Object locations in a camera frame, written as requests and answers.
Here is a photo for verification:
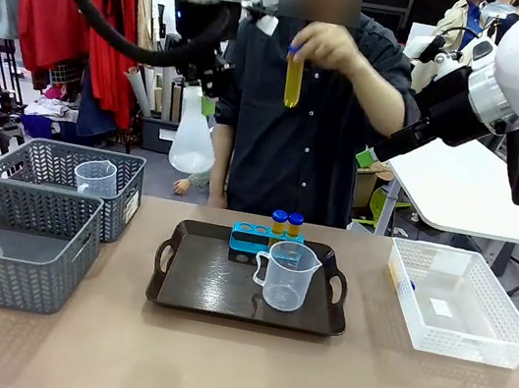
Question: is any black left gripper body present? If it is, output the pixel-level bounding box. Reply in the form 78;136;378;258
160;0;246;95

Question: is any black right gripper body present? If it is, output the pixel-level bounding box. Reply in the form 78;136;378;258
407;64;490;152

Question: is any yellow test tube blue cap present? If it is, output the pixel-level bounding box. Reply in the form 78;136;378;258
265;208;290;249
278;42;312;112
284;211;307;242
384;258;421;294

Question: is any clear plastic measuring cup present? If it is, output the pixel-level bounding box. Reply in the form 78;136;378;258
69;155;123;201
247;236;326;317

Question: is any person's right forearm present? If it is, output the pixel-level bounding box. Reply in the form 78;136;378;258
200;121;243;210

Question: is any person's left hand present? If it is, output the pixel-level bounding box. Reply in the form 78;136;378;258
287;16;369;80

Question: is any brown paper roll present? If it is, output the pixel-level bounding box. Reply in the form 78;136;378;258
166;80;189;124

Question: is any tall white paper roll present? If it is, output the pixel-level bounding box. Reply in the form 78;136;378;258
152;65;180;122

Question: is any brown cardboard box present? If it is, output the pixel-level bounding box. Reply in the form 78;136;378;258
350;157;396;215

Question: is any grey paper roll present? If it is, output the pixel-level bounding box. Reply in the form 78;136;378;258
119;64;159;118

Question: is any green chair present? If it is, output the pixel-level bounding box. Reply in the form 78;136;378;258
366;184;413;231

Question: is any beige hanging garment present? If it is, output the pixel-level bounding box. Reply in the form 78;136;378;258
121;0;169;70

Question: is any dark grey storage bin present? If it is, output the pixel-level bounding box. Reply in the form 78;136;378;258
137;113;182;157

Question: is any white monitor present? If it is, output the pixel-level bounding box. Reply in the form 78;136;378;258
406;21;441;50

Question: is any white background table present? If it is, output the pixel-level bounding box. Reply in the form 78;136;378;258
374;124;519;259

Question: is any mannequin in beige coat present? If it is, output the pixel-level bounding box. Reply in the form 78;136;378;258
409;0;497;102

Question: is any person in dark shirt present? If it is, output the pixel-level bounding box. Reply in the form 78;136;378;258
199;0;440;240

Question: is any red dress on hanger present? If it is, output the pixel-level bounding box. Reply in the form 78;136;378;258
62;0;152;132

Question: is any mannequin hand grey sleeve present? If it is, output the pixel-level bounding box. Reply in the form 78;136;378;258
171;162;214;200

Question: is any blue denim garment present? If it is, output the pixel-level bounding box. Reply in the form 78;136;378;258
72;68;127;143

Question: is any mannequin in navy top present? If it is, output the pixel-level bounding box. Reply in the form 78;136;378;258
484;0;519;49

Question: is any white clothes pile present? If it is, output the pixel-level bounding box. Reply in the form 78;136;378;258
27;93;83;126

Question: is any blue test tube rack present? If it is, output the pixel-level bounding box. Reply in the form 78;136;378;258
225;218;307;274

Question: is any red shirt on hanger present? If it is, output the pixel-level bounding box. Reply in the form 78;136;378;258
4;0;98;81

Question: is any grey plastic basket with label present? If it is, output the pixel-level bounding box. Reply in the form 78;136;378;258
0;131;149;249

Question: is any dark brown serving tray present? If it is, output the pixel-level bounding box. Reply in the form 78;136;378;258
144;214;360;340

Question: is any white plastic mesh basket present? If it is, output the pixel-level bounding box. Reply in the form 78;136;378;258
373;236;519;370

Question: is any large grey plastic basket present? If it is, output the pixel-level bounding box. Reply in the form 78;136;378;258
0;179;109;323

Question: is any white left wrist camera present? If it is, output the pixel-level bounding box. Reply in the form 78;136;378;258
244;0;282;37

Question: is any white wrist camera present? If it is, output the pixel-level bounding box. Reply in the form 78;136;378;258
400;28;447;82
244;0;282;37

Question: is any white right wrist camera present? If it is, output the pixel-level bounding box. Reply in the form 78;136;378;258
400;28;447;82

